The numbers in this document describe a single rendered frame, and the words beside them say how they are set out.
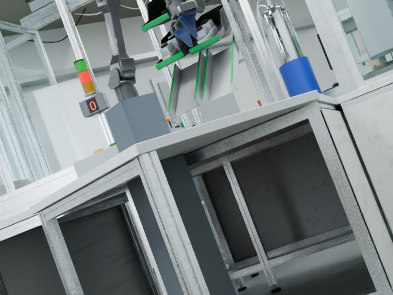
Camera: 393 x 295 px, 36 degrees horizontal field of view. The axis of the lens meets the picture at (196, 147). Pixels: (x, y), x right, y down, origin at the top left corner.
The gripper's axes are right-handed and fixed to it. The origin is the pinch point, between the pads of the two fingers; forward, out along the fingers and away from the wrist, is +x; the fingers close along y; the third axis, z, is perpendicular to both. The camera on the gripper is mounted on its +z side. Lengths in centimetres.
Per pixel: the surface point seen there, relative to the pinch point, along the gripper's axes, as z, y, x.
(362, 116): 77, 65, 44
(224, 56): 24, 49, 0
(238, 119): -1.2, -12.1, 32.4
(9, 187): -75, 117, 6
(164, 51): 1.9, 45.3, -9.6
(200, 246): -20, 22, 63
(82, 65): -25, 82, -27
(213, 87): 13.1, 43.6, 11.0
